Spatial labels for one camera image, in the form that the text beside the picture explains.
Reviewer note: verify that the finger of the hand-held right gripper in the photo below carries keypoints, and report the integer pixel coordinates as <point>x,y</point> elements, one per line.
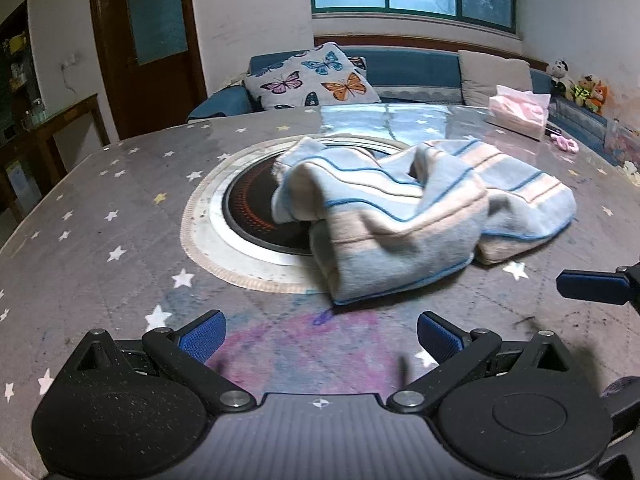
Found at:
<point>585,285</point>

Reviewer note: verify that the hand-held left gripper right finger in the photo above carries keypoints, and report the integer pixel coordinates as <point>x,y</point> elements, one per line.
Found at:
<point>440,338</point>

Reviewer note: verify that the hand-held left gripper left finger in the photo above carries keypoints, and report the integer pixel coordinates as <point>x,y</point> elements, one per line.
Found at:
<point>202,336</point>

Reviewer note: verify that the blue striped fleece pants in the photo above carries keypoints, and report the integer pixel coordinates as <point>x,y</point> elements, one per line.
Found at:
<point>400,220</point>

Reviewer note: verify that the grey star tablecloth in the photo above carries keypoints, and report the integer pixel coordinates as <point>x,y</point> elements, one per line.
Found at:
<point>100,260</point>

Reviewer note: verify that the small pink object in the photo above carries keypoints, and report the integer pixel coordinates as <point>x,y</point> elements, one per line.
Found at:
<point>566,144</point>

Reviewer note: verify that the round black induction cooktop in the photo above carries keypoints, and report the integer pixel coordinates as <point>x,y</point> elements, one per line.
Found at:
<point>245,200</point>

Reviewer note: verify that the clear storage bag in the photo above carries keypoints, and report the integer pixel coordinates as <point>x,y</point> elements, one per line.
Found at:
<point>622,135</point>

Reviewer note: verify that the pink tissue pack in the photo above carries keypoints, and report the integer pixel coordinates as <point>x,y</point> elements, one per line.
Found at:
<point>517,110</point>

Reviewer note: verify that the orange fox plush toy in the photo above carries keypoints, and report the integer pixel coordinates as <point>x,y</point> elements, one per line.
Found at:
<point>599,97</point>

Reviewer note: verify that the panda plush toy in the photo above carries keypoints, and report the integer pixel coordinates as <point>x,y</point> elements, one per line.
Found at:
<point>559,74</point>

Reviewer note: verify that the grey cushion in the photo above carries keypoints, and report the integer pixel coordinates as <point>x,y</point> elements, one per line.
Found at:
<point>492,75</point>

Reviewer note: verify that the wooden sideboard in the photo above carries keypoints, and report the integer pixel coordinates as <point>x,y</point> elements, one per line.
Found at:
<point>50,130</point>

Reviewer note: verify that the blue sofa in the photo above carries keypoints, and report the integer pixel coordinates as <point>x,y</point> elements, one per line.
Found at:
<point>415,67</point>

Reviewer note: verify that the butterfly print pillow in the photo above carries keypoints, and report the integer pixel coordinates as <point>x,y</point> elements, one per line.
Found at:
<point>320,80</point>

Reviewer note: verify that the brown door with glass panel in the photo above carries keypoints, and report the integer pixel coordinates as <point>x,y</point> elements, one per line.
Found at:
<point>150,50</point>

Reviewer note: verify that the dark wooden shelf cabinet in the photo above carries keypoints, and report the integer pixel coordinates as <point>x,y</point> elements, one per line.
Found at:
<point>20,65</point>

